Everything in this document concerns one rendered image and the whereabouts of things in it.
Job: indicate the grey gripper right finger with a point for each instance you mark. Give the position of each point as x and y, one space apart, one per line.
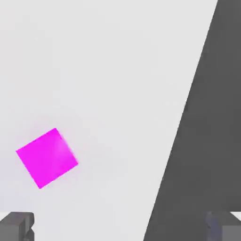
226 229

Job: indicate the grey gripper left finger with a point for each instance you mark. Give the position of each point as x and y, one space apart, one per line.
15 227

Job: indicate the small magenta cube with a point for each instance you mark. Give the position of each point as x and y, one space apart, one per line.
47 158

